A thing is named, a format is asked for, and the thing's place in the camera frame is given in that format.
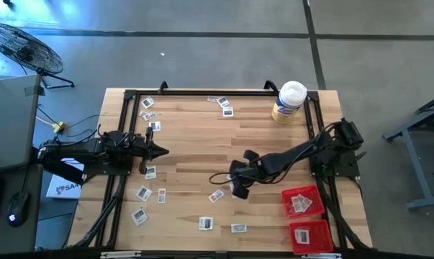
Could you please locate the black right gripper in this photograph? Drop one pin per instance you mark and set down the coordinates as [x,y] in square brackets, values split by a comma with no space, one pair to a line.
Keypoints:
[240,171]

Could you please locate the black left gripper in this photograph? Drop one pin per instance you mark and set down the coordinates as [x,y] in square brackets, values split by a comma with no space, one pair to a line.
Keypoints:
[141,149]

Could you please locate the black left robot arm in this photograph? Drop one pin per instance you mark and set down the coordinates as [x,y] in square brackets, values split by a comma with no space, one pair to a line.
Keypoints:
[80,151]

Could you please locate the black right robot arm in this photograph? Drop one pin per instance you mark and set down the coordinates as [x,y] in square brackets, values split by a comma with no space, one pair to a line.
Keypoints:
[292,154]

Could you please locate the red plastic mesh basket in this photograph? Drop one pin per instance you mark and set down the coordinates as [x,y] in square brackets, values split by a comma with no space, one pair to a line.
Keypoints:
[319,209]
[322,237]

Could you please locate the Lysol disinfecting wipes canister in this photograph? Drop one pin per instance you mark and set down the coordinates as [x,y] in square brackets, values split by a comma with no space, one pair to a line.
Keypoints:
[292,95]

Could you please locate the black diagonal support bar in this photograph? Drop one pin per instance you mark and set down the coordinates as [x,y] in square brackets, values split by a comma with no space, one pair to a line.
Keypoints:
[63,173]

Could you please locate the white printed cardboard box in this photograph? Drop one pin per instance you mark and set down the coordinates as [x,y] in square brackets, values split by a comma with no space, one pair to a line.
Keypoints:
[63,188]

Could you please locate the yellow power plug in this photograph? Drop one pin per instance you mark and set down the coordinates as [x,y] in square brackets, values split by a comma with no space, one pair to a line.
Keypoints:
[59,127]

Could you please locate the grey tape strip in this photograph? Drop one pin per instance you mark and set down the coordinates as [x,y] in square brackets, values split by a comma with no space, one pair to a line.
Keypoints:
[34,91]

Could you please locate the black computer mouse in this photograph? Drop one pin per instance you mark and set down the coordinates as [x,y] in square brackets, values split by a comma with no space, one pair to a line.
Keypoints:
[18,206]

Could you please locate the black floor fan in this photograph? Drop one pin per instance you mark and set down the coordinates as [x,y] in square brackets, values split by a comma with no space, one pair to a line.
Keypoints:
[26,50]

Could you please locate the black aluminium table frame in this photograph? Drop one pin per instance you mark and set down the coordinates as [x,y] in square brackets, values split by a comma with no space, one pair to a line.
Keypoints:
[202,93]

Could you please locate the white metal bracket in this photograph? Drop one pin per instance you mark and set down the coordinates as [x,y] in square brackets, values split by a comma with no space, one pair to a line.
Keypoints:
[321,255]
[119,254]

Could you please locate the blue-grey metal cart frame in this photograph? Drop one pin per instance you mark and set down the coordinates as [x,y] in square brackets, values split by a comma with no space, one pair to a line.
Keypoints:
[417,169]

